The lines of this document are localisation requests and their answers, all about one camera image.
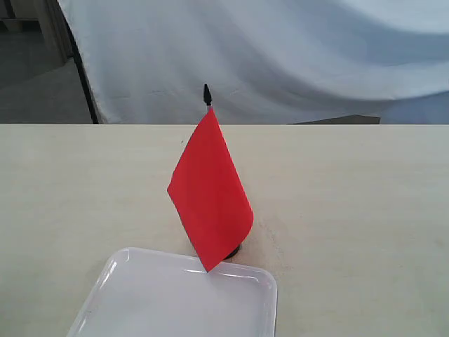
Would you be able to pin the red flag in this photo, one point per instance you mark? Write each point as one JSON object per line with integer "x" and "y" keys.
{"x": 207, "y": 192}

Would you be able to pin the black round flag base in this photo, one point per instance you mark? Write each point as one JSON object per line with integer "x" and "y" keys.
{"x": 233, "y": 253}

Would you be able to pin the white backdrop cloth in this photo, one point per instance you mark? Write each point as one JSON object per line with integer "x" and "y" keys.
{"x": 265, "y": 62}

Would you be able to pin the black backdrop stand pole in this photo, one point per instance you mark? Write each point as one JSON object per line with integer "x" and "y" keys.
{"x": 83, "y": 80}

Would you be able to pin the white plastic tray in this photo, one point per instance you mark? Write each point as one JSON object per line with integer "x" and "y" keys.
{"x": 141, "y": 292}

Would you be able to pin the wooden furniture in background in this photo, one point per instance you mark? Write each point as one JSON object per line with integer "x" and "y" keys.
{"x": 48, "y": 14}

